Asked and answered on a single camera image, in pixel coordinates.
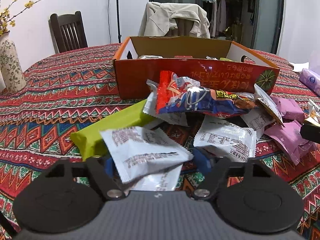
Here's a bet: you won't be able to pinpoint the green snack bar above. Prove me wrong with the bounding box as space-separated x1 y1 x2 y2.
219 57 234 62
69 100 157 161

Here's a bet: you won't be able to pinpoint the pink snack packet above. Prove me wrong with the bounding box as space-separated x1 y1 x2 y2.
271 96 305 123
264 120 317 165

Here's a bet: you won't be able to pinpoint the green snack bar on table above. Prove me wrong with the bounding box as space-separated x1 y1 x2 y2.
69 100 157 161

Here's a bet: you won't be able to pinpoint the purple tissue pack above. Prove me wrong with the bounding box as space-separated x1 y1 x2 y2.
299 68 320 96

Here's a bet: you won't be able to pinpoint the brown white snack packet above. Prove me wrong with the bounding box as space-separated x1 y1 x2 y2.
254 84 284 126

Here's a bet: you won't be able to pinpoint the white tissue paper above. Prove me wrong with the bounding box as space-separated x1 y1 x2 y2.
290 62 309 73

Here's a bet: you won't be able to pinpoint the red blue snack bag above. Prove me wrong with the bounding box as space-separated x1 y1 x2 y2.
156 70 257 118

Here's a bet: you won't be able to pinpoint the colourful patterned tablecloth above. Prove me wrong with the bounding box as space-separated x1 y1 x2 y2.
1 44 319 239

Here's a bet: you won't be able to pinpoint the red cardboard box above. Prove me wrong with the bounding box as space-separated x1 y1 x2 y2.
113 36 280 99

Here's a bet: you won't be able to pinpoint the white packet in box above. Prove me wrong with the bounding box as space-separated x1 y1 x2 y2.
138 55 163 60

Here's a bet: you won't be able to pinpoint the floral ceramic vase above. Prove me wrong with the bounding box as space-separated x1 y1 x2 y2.
1 31 27 94

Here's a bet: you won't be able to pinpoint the black light stand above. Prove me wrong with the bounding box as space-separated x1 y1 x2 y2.
116 0 121 43

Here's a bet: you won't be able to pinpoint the chair under jacket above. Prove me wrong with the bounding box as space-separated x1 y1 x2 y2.
165 18 197 37

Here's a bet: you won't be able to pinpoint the dark wooden chair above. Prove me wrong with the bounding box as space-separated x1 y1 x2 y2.
50 11 88 53

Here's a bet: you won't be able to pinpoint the beige jacket on chair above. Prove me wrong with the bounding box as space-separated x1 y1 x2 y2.
138 2 210 38

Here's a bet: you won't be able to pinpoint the yellow flower branches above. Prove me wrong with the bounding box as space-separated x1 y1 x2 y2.
0 0 46 36

